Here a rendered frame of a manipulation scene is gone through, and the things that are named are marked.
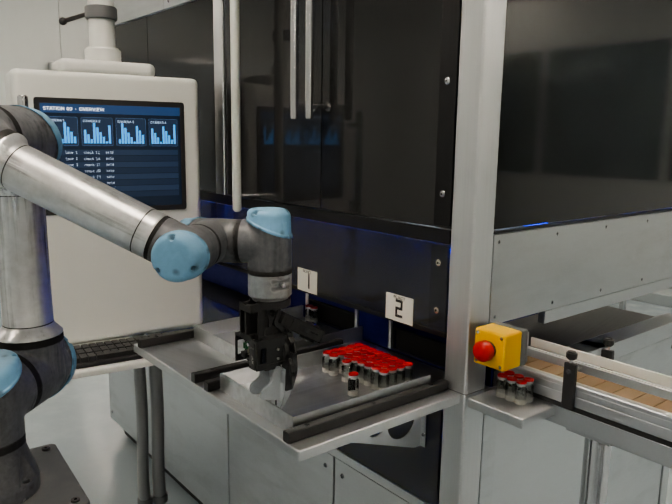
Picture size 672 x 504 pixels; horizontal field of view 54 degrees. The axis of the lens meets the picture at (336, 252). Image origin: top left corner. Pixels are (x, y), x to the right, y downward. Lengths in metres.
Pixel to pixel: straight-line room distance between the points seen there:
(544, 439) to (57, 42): 5.79
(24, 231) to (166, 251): 0.35
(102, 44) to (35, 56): 4.62
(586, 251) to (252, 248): 0.85
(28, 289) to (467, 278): 0.81
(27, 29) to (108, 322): 4.86
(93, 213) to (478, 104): 0.71
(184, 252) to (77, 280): 1.01
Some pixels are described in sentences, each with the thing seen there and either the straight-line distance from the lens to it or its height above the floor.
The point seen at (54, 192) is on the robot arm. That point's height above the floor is 1.30.
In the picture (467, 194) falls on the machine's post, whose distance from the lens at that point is 1.28.
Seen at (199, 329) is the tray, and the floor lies 0.91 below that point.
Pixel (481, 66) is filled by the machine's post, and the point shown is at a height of 1.52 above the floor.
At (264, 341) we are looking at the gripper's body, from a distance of 1.11.
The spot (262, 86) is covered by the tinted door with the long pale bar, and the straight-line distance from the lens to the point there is 1.85.
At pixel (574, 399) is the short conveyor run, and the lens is 1.34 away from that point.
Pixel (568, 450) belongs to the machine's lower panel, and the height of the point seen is 0.64.
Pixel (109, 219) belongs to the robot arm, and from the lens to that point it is 1.02.
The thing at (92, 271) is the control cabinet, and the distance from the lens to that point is 1.96.
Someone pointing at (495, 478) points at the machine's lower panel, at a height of 0.66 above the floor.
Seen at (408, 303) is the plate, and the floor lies 1.04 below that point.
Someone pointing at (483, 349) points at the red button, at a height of 1.00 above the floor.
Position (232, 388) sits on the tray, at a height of 0.90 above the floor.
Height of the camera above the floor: 1.39
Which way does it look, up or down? 10 degrees down
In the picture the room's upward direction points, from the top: 1 degrees clockwise
